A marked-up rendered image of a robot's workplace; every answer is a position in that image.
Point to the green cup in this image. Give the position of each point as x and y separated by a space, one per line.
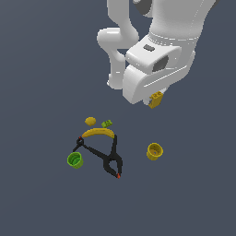
75 160

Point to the yellow toy brick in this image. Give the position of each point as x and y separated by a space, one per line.
155 100

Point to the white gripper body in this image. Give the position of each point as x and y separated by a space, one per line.
138 86

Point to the yellow cup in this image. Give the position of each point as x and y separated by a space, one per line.
154 151

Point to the yellow lemon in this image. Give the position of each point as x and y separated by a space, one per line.
90 121

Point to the black spring clamp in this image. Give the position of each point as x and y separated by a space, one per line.
107 156

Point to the green toy brick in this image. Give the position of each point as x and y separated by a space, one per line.
107 123

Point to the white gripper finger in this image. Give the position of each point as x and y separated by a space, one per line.
163 91
146 101

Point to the yellow banana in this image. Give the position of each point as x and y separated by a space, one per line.
98 132

